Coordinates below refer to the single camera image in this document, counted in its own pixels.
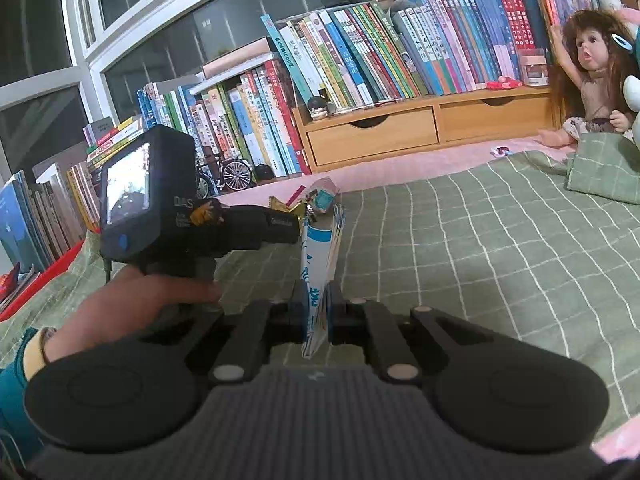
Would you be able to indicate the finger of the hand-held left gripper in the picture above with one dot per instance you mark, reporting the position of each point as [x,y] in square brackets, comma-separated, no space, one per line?
[280,227]

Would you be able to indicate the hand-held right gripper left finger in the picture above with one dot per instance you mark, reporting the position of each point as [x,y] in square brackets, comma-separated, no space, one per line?
[296,320]

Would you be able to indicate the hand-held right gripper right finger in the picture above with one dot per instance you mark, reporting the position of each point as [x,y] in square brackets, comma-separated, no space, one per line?
[336,320]

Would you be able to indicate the gold foil wrapper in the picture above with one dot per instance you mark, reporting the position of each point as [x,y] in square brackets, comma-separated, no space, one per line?
[300,212]

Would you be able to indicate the blue white packet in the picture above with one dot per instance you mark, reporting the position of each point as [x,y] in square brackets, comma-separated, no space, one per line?
[317,260]

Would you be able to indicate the person's left hand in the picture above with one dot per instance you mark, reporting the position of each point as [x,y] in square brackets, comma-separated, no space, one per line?
[125,305]

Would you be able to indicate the model bicycle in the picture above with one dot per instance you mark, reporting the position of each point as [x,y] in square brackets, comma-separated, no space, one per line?
[237,174]

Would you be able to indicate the stack of flat books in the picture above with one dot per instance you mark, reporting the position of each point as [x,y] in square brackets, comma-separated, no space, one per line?
[112,140]

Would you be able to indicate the row of pale books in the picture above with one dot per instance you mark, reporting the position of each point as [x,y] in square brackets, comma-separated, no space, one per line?
[70,200]

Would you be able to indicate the small black-haired figurine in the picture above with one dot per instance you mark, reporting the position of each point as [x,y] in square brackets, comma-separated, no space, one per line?
[317,107]

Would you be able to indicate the red plastic tray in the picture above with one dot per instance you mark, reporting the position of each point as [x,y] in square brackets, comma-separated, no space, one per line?
[55,267]

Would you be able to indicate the pink striped sheet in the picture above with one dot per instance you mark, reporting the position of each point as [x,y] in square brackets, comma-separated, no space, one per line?
[400,172]

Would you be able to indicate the wooden drawer organizer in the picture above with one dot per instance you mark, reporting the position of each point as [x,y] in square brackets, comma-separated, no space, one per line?
[375,132]

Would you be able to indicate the green checked blanket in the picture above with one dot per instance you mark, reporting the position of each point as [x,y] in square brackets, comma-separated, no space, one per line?
[475,260]

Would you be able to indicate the pale flat book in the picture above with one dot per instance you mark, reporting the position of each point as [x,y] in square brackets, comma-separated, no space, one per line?
[240,57]

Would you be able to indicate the red magazine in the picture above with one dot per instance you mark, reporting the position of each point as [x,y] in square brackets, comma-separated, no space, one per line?
[9,282]

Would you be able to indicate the small colourful hair clip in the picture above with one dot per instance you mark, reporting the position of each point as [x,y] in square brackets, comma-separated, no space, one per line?
[501,150]

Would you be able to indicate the row of thin colourful books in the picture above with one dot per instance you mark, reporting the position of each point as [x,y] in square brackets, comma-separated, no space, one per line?
[440,35]

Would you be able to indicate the red bow ornament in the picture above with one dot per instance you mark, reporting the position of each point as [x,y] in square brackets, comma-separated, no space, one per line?
[502,83]

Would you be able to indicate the brown-haired doll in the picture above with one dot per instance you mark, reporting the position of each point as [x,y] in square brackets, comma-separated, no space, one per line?
[595,60]

